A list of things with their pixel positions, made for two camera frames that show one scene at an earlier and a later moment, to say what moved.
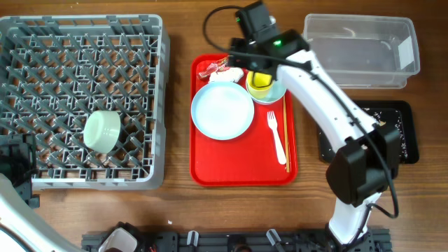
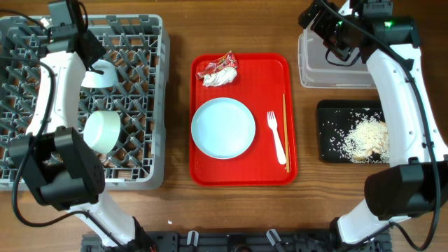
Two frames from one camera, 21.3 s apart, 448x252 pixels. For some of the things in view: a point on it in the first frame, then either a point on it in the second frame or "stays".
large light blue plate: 222,110 stays
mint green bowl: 101,130 stays
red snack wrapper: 219,66 stays
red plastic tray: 266,155 to 261,81
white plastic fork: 273,124 stays
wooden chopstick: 287,151 stays
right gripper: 238,46 to 320,26
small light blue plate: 276,91 to 108,79
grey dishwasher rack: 57,71 stays
